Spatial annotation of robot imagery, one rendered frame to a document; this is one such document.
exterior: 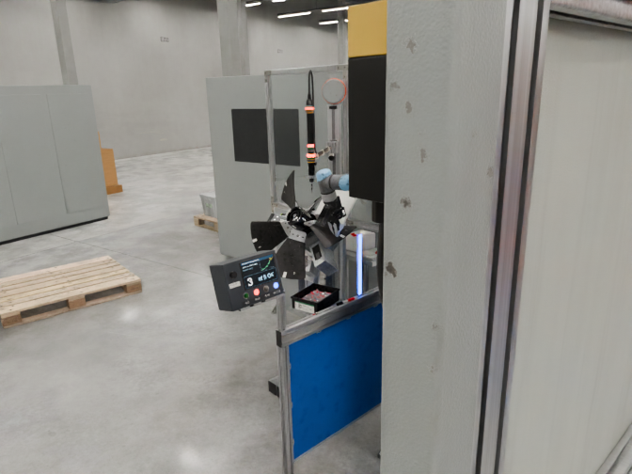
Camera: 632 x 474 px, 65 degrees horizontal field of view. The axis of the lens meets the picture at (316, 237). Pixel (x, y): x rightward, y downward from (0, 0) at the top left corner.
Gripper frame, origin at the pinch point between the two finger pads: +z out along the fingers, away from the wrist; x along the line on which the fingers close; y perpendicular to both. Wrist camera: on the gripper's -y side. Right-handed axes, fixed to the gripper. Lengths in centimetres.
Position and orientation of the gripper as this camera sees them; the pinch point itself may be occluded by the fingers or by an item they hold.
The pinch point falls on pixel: (335, 235)
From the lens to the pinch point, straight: 255.7
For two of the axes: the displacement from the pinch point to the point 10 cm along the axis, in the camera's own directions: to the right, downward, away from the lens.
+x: -6.8, -2.0, 7.0
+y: 6.9, -4.9, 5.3
